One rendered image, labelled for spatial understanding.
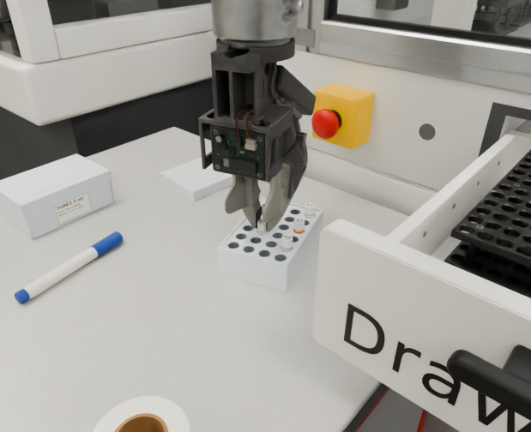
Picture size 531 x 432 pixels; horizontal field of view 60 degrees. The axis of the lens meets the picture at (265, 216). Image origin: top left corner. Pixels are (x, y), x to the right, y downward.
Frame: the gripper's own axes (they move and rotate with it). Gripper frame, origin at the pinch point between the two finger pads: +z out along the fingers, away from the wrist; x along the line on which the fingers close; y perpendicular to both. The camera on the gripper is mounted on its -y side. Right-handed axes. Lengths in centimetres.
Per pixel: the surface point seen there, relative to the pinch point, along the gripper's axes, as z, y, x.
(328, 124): -6.6, -14.3, 2.7
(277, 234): 2.1, 0.0, 1.6
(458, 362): -9.8, 23.1, 21.0
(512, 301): -11.5, 19.3, 23.1
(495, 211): -8.7, 4.3, 22.7
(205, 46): -6, -50, -36
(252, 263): 2.5, 5.9, 1.1
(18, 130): 11, -28, -75
